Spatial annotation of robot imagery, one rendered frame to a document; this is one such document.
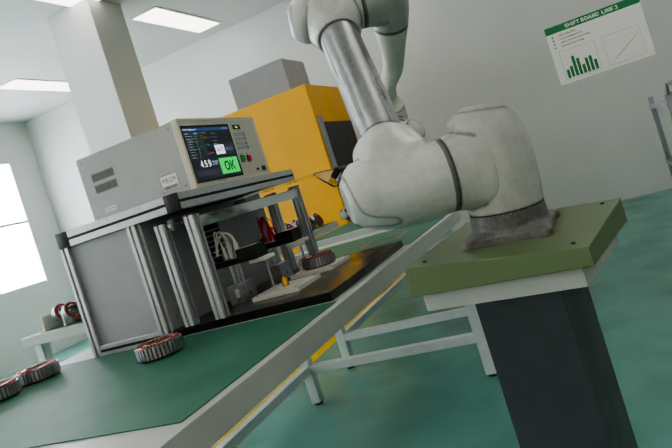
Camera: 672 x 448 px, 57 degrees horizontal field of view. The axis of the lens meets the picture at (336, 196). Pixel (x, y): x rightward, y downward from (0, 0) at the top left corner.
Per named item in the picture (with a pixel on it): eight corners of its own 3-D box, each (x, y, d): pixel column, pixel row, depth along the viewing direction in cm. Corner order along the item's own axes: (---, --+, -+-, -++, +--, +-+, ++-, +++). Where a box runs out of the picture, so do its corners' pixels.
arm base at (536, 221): (562, 209, 137) (556, 185, 136) (554, 235, 117) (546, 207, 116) (481, 225, 144) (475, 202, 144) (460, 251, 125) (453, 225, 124)
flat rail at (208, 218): (297, 197, 217) (295, 188, 217) (196, 228, 160) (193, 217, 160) (295, 197, 218) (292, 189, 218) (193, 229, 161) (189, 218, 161)
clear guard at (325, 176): (361, 178, 207) (355, 161, 207) (334, 187, 185) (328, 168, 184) (278, 205, 219) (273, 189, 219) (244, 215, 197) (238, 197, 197)
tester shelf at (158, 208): (295, 180, 220) (291, 168, 220) (181, 209, 158) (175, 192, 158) (197, 213, 237) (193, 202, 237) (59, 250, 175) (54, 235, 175)
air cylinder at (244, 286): (259, 294, 183) (253, 277, 182) (246, 302, 176) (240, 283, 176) (244, 298, 184) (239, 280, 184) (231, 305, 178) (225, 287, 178)
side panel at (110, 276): (177, 336, 167) (141, 223, 167) (170, 340, 164) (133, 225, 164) (101, 354, 178) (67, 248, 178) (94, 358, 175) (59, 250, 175)
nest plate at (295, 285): (321, 277, 178) (319, 272, 178) (299, 291, 165) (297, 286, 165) (277, 288, 184) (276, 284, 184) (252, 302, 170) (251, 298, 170)
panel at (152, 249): (284, 271, 226) (259, 192, 225) (174, 330, 165) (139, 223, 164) (281, 271, 226) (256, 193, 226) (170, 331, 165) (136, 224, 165)
